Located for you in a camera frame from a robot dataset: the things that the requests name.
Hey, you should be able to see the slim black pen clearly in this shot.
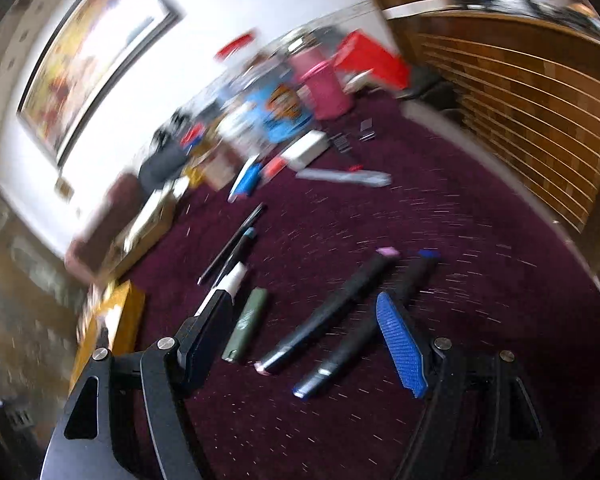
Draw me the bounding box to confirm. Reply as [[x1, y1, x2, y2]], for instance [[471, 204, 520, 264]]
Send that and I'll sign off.
[[198, 202, 266, 285]]

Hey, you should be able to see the wooden slatted cabinet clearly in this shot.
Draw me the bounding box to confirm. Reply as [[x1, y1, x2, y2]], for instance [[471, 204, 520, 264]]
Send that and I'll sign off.
[[380, 0, 600, 281]]

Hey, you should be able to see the clear plastic pen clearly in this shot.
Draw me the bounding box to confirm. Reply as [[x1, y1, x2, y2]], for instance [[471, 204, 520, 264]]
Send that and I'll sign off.
[[295, 167, 392, 188]]

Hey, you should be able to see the framed wall picture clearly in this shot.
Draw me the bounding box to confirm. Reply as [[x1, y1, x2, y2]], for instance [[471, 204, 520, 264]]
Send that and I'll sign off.
[[17, 0, 186, 168]]

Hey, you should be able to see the bottle in pink knit sleeve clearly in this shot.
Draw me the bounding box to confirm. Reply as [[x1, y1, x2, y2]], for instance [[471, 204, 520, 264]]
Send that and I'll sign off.
[[287, 55, 353, 121]]

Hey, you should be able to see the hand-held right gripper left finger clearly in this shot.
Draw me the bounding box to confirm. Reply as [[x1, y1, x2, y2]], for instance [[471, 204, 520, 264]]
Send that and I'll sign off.
[[40, 287, 241, 480]]

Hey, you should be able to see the red marker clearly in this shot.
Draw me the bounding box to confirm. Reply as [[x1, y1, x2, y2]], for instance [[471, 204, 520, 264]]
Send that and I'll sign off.
[[260, 157, 287, 181]]

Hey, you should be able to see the black marker green cap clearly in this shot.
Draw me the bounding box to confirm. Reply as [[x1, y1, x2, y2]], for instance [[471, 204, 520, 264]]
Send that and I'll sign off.
[[212, 227, 257, 286]]

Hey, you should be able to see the white charger block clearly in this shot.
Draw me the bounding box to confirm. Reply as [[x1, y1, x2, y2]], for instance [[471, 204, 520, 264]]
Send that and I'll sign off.
[[280, 130, 329, 171]]

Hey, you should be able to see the clear jar blue label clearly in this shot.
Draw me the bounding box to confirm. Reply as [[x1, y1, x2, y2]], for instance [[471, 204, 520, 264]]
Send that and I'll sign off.
[[220, 80, 313, 156]]

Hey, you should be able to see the short green pen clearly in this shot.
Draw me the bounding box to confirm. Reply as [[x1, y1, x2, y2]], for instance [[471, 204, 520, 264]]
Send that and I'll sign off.
[[221, 287, 269, 364]]

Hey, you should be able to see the brown upholstered chair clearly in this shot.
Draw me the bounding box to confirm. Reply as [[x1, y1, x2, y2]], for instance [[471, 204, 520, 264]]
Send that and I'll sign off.
[[65, 172, 146, 281]]

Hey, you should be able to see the red box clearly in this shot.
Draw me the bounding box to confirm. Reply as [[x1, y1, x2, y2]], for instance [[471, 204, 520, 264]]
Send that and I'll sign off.
[[335, 30, 411, 91]]

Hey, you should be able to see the white dropper bottle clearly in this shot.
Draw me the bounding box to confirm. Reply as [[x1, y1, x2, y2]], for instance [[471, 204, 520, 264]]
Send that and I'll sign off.
[[200, 260, 250, 317]]

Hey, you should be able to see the flat brown cardboard box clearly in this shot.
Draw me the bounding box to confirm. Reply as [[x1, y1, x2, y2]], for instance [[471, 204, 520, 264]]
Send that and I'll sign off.
[[112, 185, 181, 266]]

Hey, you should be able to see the dark object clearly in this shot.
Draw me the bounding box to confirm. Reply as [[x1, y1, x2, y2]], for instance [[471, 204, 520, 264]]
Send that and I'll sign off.
[[400, 67, 463, 111]]

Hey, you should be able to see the black marker pink cap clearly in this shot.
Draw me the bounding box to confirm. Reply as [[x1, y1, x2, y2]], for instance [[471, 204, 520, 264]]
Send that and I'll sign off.
[[255, 246, 398, 376]]

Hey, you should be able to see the dark box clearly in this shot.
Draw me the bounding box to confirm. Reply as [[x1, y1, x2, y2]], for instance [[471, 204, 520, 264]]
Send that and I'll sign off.
[[0, 397, 33, 441]]

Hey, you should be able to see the black marker blue cap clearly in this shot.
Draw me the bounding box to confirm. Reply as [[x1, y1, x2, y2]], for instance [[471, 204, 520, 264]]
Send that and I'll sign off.
[[292, 249, 441, 401]]

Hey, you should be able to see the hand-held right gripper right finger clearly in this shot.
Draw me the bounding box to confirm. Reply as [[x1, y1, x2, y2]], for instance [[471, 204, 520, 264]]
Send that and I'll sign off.
[[375, 292, 556, 480]]

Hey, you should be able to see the yellow taped cardboard box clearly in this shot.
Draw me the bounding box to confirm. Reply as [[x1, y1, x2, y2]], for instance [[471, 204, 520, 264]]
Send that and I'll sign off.
[[69, 280, 146, 396]]

